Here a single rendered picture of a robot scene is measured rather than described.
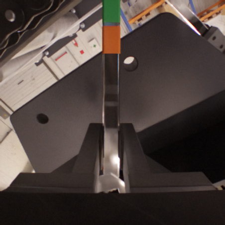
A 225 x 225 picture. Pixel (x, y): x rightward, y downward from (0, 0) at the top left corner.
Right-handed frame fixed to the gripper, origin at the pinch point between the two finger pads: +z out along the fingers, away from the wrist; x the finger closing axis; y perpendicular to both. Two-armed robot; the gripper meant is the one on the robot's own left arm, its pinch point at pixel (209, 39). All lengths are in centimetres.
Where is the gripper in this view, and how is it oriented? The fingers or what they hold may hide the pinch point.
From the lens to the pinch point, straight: 31.2
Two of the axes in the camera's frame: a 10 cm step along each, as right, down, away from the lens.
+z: -8.1, -3.1, -5.0
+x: 2.3, 6.2, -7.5
